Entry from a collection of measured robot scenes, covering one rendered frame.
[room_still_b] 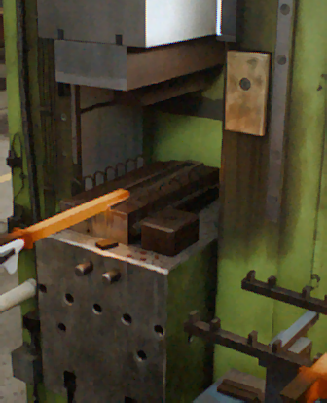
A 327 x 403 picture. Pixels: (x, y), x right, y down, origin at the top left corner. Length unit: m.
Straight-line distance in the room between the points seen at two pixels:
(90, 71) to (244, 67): 0.33
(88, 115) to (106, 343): 0.58
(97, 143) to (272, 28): 0.63
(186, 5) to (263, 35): 0.20
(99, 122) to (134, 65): 0.39
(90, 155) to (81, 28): 0.43
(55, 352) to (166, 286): 0.43
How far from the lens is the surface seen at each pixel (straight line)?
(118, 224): 1.63
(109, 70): 1.55
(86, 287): 1.68
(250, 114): 1.52
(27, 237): 1.45
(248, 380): 1.60
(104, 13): 1.54
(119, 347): 1.69
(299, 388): 1.09
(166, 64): 1.65
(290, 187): 1.55
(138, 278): 1.57
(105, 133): 1.93
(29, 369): 2.20
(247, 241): 1.63
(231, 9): 1.49
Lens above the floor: 1.57
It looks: 20 degrees down
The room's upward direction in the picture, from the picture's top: straight up
